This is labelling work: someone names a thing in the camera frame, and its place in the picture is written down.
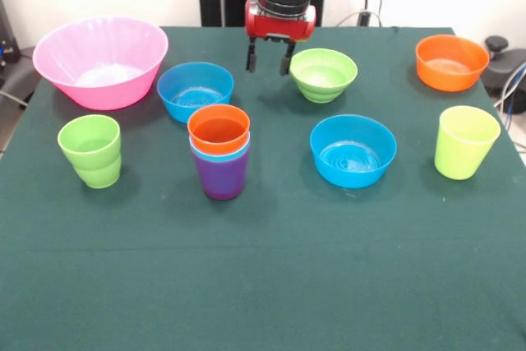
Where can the orange cup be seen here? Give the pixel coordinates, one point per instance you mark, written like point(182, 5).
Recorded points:
point(218, 143)

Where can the green bowl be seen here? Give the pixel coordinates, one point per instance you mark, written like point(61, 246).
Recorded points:
point(322, 88)

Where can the blue cup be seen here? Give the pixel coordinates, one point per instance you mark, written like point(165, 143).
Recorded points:
point(226, 156)

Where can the blue bowl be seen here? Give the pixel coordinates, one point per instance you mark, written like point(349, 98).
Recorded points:
point(176, 110)
point(353, 174)

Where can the yellow-green cup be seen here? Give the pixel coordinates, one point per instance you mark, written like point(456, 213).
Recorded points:
point(460, 158)

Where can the black device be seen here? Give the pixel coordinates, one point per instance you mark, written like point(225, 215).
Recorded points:
point(8, 51)

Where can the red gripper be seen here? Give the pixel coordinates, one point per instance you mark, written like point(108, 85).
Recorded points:
point(281, 26)

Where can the black plug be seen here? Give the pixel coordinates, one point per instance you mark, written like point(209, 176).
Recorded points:
point(364, 18)

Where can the purple cup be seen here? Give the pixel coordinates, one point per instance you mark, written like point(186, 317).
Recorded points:
point(222, 178)

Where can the large pink bowl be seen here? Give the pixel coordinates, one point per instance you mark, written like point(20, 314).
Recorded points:
point(61, 63)

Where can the black office chair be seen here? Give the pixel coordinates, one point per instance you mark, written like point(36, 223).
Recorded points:
point(505, 67)

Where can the dark green table cloth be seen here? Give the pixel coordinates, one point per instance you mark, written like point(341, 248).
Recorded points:
point(263, 264)

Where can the orange bowl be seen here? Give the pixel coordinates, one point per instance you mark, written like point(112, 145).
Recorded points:
point(450, 79)

